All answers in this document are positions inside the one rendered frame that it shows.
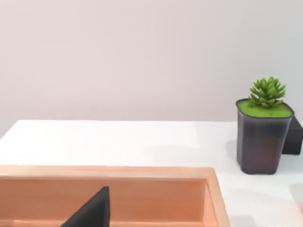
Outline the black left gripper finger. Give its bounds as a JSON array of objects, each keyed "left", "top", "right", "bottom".
[{"left": 60, "top": 186, "right": 111, "bottom": 227}]

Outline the shallow salmon-coloured box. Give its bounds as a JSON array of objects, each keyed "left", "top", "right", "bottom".
[{"left": 0, "top": 165, "right": 231, "bottom": 227}]

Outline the dark grey plant pot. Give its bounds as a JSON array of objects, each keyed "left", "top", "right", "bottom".
[{"left": 235, "top": 76, "right": 295, "bottom": 176}]

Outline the black block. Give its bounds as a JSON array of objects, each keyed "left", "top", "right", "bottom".
[{"left": 282, "top": 116, "right": 303, "bottom": 156}]

